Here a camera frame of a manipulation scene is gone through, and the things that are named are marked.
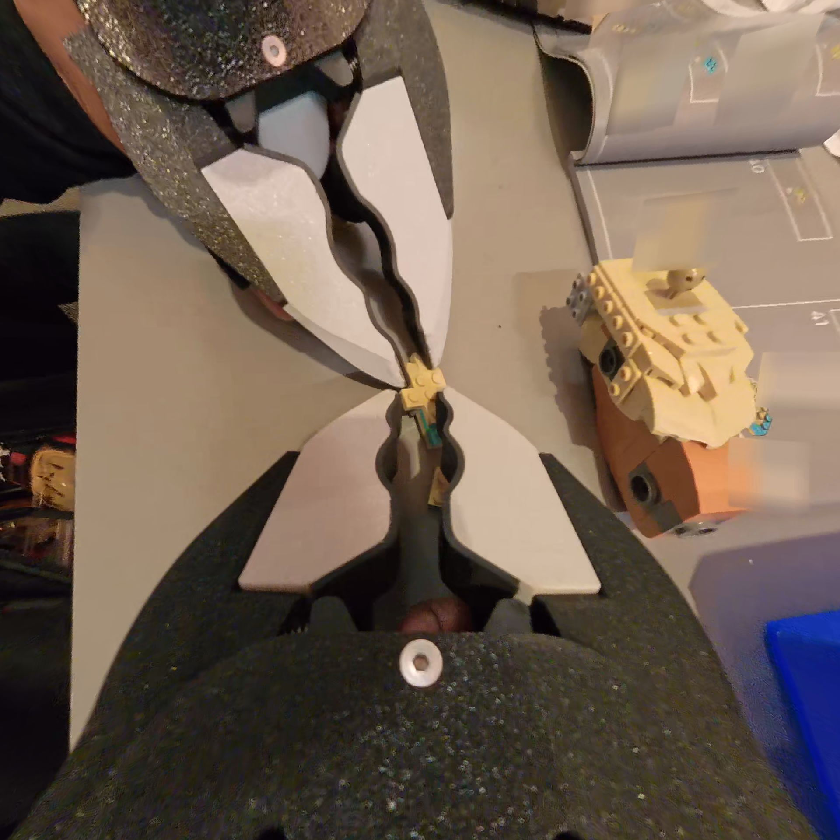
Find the small tan teal brick assembly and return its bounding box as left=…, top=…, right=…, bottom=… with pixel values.
left=400, top=354, right=450, bottom=450

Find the person's black shirt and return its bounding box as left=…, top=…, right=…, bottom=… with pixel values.
left=0, top=0, right=135, bottom=201

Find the tan and brown brick model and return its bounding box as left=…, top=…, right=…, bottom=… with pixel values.
left=566, top=257, right=772, bottom=540

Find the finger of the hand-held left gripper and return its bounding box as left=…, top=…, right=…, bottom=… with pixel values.
left=336, top=75, right=455, bottom=370
left=200, top=146, right=409, bottom=389

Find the person's left hand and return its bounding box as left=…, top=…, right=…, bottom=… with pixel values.
left=230, top=279, right=299, bottom=324

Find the grey instruction booklet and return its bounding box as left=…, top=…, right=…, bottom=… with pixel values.
left=533, top=10, right=840, bottom=526

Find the black fabric bag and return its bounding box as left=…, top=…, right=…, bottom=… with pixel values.
left=0, top=197, right=81, bottom=434

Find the person's left forearm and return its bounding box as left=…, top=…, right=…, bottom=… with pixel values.
left=13, top=0, right=129, bottom=155

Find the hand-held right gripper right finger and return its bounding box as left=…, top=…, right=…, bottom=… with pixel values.
left=436, top=391, right=602, bottom=601

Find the blue plastic bin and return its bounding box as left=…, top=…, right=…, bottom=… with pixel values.
left=764, top=610, right=840, bottom=840

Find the grey desk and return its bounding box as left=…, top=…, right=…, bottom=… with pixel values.
left=69, top=0, right=840, bottom=840

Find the small white paper sheet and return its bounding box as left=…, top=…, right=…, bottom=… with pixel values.
left=702, top=0, right=840, bottom=19

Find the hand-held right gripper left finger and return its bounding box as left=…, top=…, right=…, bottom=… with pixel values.
left=238, top=391, right=404, bottom=597

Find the gold foil packet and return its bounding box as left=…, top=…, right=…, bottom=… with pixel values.
left=26, top=443, right=76, bottom=513

